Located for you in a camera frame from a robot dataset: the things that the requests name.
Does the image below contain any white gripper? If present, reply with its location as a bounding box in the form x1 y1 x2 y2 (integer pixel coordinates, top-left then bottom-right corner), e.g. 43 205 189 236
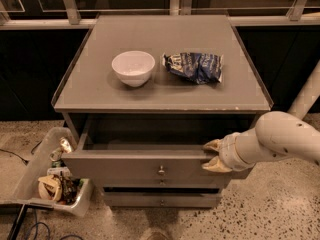
202 133 254 173

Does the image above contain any grey top drawer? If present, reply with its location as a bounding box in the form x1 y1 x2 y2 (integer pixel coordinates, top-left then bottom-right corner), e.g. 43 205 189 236
63 114 253 180

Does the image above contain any grey drawer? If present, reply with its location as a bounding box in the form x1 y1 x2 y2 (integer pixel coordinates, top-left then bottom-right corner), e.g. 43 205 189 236
63 114 253 180
93 177 230 188
104 192 221 208

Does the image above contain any black cable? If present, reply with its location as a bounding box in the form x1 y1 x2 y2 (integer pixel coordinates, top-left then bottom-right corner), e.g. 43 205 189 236
0 140 43 166

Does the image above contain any blue crumpled chip bag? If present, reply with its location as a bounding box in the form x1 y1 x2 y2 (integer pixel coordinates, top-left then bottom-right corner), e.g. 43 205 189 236
162 52 224 85

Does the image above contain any green packaged snack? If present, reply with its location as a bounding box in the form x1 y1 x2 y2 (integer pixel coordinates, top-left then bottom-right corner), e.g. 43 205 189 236
78 179 85 189

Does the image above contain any white ceramic bowl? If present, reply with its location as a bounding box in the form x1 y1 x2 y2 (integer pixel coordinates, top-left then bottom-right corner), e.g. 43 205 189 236
112 51 155 87

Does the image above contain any crushed metallic can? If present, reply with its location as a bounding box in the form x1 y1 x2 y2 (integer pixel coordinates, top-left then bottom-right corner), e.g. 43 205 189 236
60 137 74 153

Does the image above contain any grey bottom drawer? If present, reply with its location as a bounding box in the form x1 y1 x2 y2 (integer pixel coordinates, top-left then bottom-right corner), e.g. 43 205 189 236
104 192 221 208

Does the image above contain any grey drawer cabinet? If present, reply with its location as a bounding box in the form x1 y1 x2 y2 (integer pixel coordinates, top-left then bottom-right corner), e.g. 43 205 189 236
53 15 273 198

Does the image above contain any metal railing frame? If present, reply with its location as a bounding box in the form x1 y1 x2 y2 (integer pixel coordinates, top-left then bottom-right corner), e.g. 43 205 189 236
0 0 320 30

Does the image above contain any black pole stand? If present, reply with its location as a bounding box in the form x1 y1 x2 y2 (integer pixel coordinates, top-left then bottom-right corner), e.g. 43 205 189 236
7 204 28 240

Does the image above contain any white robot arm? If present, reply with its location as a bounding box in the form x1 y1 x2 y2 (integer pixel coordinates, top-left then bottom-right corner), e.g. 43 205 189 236
202 61 320 173

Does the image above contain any tan paper cup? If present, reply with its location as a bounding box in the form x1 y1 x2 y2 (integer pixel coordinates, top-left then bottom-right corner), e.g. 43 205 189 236
38 175 62 201

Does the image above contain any blue cable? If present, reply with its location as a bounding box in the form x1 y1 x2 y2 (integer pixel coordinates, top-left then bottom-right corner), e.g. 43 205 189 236
25 208 52 240

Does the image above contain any clear plastic bin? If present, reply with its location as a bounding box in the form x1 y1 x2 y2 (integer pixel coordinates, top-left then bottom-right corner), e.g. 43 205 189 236
2 127 94 217

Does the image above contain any grey middle drawer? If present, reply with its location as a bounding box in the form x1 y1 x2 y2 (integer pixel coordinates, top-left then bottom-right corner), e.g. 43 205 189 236
93 177 230 188

